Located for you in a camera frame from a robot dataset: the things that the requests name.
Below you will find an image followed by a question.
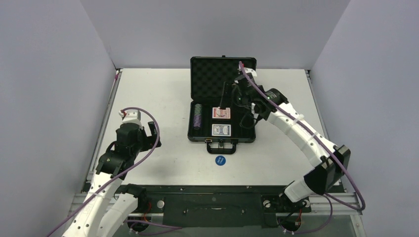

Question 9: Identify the red playing card deck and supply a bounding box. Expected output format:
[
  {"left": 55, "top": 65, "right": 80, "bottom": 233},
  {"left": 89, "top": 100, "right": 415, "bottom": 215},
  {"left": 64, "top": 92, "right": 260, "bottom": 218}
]
[{"left": 212, "top": 107, "right": 231, "bottom": 119}]

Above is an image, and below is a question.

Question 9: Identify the black foam-lined carry case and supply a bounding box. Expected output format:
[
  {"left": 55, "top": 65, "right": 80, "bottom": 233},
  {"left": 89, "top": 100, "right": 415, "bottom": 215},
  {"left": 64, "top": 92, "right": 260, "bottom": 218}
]
[{"left": 187, "top": 56, "right": 257, "bottom": 155}]

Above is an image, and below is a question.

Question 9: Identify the blue playing card deck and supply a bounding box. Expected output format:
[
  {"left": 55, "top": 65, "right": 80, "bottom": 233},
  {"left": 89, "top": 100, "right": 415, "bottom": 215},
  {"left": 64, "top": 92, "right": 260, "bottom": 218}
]
[{"left": 211, "top": 124, "right": 232, "bottom": 137}]

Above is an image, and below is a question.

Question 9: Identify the green blue poker chip stack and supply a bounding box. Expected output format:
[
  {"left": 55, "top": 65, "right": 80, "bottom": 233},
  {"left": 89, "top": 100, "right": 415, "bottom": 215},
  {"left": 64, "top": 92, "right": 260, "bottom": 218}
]
[{"left": 193, "top": 104, "right": 203, "bottom": 121}]

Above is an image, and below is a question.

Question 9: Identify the blue round dealer button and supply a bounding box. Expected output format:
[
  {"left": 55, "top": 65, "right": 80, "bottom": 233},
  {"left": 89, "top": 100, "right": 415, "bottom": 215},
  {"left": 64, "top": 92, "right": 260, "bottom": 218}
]
[{"left": 215, "top": 156, "right": 226, "bottom": 166}]

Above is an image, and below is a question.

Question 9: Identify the purple poker chip stack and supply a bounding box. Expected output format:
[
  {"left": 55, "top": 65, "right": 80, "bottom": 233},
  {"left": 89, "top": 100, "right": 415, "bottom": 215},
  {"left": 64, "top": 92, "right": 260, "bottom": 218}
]
[{"left": 193, "top": 119, "right": 202, "bottom": 130}]

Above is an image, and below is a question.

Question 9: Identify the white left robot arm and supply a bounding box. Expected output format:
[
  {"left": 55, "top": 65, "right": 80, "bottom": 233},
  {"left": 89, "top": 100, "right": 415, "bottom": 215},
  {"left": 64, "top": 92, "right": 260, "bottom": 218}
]
[{"left": 63, "top": 119, "right": 161, "bottom": 237}]

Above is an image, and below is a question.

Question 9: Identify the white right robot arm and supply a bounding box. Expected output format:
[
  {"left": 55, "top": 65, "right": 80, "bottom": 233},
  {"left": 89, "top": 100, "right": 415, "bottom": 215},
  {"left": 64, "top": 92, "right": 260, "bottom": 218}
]
[{"left": 220, "top": 74, "right": 351, "bottom": 211}]

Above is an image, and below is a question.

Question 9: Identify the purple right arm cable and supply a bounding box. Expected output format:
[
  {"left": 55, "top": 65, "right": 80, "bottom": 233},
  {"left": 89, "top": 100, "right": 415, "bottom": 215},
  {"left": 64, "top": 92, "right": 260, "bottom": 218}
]
[{"left": 238, "top": 61, "right": 366, "bottom": 235}]

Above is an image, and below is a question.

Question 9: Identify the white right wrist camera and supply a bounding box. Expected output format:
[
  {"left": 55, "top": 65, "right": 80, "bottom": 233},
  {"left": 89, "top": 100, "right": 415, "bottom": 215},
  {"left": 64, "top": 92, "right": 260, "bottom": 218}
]
[{"left": 239, "top": 67, "right": 257, "bottom": 79}]

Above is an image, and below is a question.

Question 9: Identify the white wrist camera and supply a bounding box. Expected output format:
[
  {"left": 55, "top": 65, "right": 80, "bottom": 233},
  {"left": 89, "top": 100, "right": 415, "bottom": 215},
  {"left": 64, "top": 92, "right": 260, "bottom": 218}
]
[
  {"left": 239, "top": 67, "right": 257, "bottom": 79},
  {"left": 119, "top": 109, "right": 143, "bottom": 129}
]

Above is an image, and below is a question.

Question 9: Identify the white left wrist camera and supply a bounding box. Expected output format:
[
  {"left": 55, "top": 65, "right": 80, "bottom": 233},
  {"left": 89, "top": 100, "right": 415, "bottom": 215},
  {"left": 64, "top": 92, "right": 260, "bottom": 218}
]
[{"left": 119, "top": 109, "right": 143, "bottom": 129}]

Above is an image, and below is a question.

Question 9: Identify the black robot base mount plate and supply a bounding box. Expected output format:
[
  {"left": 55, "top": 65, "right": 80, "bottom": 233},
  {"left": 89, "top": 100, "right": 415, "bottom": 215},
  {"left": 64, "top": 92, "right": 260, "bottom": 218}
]
[{"left": 114, "top": 184, "right": 344, "bottom": 229}]

